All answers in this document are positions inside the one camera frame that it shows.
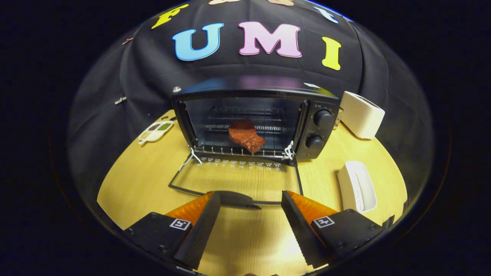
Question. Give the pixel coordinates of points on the pink clip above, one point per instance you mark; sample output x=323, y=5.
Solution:
x=127, y=41

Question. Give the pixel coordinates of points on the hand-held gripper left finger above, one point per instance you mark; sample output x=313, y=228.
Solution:
x=201, y=234

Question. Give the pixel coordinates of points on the silver clip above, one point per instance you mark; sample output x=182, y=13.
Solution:
x=120, y=100

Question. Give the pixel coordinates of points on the red meat piece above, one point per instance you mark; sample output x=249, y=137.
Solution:
x=246, y=137

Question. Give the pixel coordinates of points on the white pop-up toaster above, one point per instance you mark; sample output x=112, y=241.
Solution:
x=362, y=117

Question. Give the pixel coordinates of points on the white food tray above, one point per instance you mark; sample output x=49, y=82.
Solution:
x=351, y=191

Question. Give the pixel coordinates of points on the white divided spice dish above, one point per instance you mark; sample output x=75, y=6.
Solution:
x=155, y=131

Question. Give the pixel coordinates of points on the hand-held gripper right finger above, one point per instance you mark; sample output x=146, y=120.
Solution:
x=297, y=230

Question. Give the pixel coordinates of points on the black toaster oven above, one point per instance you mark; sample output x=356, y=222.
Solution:
x=249, y=83

